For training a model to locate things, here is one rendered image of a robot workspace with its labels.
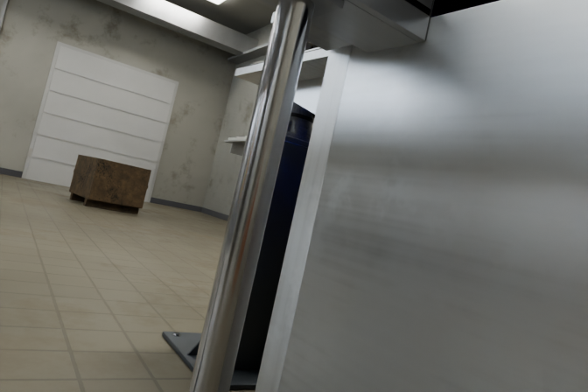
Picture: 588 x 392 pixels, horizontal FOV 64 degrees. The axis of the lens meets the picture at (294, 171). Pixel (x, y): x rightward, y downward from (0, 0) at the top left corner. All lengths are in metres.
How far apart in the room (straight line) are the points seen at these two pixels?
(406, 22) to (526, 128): 0.23
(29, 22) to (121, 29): 1.71
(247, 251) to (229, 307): 0.07
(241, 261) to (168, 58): 10.70
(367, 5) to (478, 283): 0.38
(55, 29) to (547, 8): 10.49
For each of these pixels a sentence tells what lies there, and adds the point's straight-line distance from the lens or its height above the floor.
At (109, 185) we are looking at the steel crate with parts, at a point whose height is 0.32.
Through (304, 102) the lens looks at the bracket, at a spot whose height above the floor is 0.80.
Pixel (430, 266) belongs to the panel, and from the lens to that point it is 0.64.
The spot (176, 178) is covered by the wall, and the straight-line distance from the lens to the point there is 11.13.
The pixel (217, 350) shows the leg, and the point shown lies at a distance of 0.62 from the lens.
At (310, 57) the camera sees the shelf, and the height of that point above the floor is 0.87.
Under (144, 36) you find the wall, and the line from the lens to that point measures 11.18.
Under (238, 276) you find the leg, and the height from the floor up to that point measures 0.46.
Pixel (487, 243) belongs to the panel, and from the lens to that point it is 0.60.
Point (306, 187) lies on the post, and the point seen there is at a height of 0.60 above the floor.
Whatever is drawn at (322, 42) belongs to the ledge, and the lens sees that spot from 0.88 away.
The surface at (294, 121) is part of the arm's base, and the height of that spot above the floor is 0.86.
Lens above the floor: 0.56
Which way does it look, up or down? 4 degrees up
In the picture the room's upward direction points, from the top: 12 degrees clockwise
